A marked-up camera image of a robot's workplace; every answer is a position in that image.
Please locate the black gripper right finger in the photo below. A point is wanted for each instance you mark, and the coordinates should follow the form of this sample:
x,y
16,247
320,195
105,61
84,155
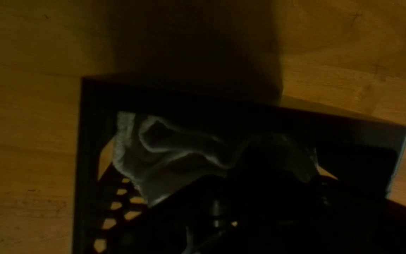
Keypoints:
x,y
306,220

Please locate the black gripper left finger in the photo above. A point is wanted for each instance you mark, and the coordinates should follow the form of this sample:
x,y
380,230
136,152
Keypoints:
x,y
239,212

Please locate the black perforated box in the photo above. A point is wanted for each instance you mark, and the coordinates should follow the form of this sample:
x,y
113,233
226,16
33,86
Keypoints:
x,y
91,141

